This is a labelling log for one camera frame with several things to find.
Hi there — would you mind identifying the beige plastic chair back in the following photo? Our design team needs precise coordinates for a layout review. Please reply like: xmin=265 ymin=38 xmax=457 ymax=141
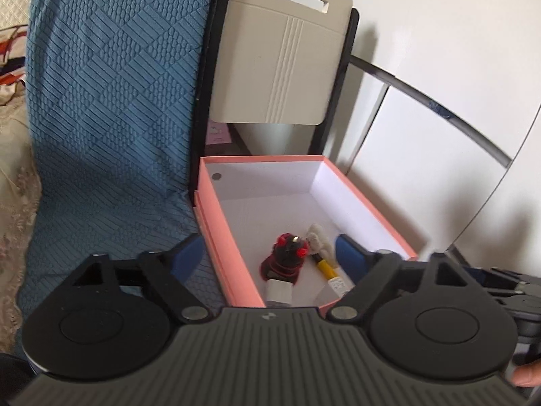
xmin=209 ymin=0 xmax=353 ymax=126

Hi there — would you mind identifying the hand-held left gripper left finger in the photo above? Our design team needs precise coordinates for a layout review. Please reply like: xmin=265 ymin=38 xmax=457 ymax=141
xmin=71 ymin=233 xmax=206 ymax=324

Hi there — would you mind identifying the beige hair claw clip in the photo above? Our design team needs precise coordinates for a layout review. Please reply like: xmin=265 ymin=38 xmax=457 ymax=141
xmin=304 ymin=223 xmax=339 ymax=268

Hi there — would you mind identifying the cream floral bed sheet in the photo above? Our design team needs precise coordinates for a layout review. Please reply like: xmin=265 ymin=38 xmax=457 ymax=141
xmin=0 ymin=100 xmax=42 ymax=353

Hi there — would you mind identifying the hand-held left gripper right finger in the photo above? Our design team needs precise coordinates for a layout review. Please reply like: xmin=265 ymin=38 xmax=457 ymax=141
xmin=329 ymin=233 xmax=472 ymax=323

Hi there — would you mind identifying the black curved metal bar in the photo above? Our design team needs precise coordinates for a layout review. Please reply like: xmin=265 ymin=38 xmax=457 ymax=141
xmin=348 ymin=54 xmax=513 ymax=169

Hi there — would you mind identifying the pink paper sheet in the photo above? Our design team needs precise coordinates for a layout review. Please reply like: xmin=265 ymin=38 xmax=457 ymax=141
xmin=205 ymin=120 xmax=231 ymax=145

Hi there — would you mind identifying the yellow tube with white label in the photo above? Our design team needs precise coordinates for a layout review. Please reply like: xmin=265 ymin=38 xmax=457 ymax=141
xmin=311 ymin=254 xmax=355 ymax=293

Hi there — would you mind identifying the pink cardboard box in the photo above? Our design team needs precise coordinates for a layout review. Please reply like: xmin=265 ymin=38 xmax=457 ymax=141
xmin=193 ymin=155 xmax=419 ymax=319

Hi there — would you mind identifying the person's right hand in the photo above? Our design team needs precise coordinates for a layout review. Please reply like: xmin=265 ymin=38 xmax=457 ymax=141
xmin=512 ymin=359 xmax=541 ymax=390

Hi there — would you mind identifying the blue quilted cushion cover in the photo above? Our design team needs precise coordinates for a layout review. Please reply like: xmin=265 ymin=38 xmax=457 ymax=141
xmin=17 ymin=0 xmax=225 ymax=309

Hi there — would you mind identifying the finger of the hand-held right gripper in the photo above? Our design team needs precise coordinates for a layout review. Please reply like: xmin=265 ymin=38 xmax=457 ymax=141
xmin=463 ymin=266 xmax=541 ymax=302

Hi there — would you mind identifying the striped orange navy blanket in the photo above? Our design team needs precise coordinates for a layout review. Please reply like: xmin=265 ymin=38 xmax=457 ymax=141
xmin=0 ymin=24 xmax=29 ymax=107

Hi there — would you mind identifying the black red plush toy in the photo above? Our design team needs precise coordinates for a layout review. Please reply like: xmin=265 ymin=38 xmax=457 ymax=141
xmin=258 ymin=232 xmax=310 ymax=284

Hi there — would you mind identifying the white charger plug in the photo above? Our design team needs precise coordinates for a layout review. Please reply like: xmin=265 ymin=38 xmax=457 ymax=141
xmin=265 ymin=279 xmax=297 ymax=309

